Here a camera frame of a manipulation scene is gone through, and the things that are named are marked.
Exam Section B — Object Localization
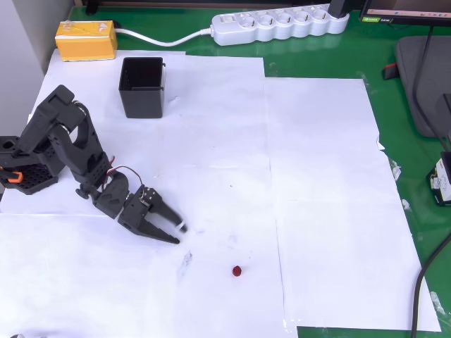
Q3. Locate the black square container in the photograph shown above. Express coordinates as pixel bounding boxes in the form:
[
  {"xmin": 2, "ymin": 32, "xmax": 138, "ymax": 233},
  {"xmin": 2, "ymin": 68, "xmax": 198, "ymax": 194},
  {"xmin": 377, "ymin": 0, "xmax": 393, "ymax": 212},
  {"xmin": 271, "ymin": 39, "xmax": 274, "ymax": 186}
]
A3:
[{"xmin": 118, "ymin": 56, "xmax": 167, "ymax": 120}]

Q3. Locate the white multi-socket power strip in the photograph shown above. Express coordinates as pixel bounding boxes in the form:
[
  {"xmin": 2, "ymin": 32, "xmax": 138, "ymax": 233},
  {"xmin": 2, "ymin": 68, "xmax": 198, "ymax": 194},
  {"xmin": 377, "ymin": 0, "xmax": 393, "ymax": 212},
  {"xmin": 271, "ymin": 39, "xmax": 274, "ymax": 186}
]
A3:
[{"xmin": 210, "ymin": 4, "xmax": 351, "ymax": 47}]

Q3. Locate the black computer monitor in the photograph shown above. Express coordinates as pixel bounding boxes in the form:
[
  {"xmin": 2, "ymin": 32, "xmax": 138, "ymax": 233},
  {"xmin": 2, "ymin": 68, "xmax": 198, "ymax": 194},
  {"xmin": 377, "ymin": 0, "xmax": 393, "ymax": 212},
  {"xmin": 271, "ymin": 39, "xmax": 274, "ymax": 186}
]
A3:
[{"xmin": 359, "ymin": 0, "xmax": 451, "ymax": 27}]

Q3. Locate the green table mat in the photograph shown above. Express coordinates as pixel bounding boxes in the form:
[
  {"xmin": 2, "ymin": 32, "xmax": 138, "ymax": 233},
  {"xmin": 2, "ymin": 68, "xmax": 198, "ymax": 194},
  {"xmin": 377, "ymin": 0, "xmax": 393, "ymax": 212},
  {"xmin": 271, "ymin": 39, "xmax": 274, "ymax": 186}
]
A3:
[{"xmin": 68, "ymin": 0, "xmax": 451, "ymax": 338}]

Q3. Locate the small green white carton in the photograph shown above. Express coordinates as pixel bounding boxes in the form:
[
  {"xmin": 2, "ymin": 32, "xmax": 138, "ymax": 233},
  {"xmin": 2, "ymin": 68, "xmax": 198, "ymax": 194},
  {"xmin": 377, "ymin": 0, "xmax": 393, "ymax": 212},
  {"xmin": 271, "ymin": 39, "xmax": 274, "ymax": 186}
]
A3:
[{"xmin": 426, "ymin": 151, "xmax": 451, "ymax": 207}]

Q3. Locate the black tab with red stripe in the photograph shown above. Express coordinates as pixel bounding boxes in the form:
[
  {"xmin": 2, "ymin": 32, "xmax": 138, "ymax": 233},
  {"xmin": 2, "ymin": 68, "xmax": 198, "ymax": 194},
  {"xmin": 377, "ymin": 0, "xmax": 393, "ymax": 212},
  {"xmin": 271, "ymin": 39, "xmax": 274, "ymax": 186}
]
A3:
[{"xmin": 382, "ymin": 62, "xmax": 400, "ymax": 81}]

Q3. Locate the yellow cardboard box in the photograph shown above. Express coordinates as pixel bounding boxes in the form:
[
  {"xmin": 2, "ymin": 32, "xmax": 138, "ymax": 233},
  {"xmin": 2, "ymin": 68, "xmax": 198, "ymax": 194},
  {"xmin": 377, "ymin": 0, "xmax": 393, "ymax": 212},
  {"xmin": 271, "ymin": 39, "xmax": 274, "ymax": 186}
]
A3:
[{"xmin": 55, "ymin": 20, "xmax": 118, "ymax": 63}]

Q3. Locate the taped white paper table cover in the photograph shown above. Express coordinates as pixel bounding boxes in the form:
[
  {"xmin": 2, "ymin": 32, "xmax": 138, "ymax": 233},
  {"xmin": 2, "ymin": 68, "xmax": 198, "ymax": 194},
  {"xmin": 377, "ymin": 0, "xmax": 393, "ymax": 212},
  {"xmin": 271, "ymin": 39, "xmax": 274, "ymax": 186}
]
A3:
[{"xmin": 0, "ymin": 48, "xmax": 443, "ymax": 338}]

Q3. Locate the orange black table clamp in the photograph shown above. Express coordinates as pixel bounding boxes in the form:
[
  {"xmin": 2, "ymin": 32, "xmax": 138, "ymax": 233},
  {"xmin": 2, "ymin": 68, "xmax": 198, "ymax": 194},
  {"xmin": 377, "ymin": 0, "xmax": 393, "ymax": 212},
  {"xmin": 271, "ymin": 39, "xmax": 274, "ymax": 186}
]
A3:
[{"xmin": 0, "ymin": 167, "xmax": 24, "ymax": 184}]

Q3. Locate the thin black monitor cable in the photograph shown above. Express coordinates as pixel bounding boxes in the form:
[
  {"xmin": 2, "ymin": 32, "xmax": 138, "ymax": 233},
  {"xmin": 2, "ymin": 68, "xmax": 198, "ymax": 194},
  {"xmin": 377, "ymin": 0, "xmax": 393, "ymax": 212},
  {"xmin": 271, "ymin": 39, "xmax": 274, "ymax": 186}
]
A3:
[{"xmin": 413, "ymin": 24, "xmax": 451, "ymax": 156}]

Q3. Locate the white power strip cable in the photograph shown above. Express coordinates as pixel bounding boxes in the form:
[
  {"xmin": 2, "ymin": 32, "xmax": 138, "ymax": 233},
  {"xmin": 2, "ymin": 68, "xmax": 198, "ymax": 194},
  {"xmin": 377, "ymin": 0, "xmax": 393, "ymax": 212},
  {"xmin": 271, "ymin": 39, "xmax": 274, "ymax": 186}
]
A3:
[{"xmin": 114, "ymin": 27, "xmax": 214, "ymax": 48}]

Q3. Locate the black plug adapter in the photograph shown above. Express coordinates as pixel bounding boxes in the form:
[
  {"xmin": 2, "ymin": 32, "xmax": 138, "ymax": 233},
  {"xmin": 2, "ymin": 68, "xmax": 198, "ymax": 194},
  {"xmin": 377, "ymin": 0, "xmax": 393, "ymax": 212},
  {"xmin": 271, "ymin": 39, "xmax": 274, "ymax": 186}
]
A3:
[{"xmin": 328, "ymin": 0, "xmax": 350, "ymax": 19}]

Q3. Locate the grey laptop sleeve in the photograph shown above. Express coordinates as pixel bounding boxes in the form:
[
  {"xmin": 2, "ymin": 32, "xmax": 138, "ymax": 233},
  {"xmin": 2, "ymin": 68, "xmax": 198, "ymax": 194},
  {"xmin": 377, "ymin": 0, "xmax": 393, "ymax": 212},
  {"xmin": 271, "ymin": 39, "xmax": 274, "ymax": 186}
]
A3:
[{"xmin": 394, "ymin": 35, "xmax": 451, "ymax": 139}]

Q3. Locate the red servo wire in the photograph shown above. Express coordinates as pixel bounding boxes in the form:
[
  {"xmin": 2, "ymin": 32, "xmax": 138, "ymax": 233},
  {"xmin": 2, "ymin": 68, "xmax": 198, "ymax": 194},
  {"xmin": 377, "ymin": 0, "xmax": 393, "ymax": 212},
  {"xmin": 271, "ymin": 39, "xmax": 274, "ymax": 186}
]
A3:
[{"xmin": 108, "ymin": 154, "xmax": 146, "ymax": 189}]

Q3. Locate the thick black cable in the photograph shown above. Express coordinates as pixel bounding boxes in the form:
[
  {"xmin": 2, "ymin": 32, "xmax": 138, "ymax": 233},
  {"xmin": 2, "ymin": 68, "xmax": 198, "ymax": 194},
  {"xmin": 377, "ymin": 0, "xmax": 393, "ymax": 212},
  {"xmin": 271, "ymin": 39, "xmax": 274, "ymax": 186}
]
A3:
[{"xmin": 409, "ymin": 232, "xmax": 451, "ymax": 338}]

